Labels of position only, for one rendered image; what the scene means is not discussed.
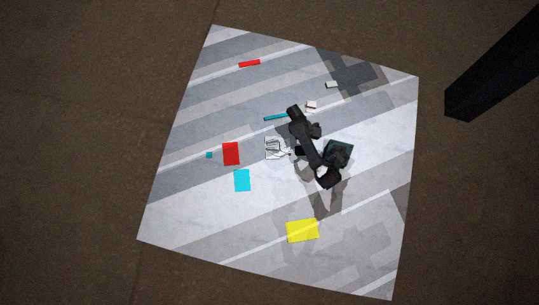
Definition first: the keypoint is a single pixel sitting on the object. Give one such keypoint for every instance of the red flat bar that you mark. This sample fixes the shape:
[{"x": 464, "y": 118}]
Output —
[{"x": 248, "y": 63}]

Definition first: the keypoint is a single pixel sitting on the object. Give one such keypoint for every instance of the cyan long thin bar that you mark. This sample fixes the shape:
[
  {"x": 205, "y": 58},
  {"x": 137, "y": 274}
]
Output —
[{"x": 276, "y": 116}]

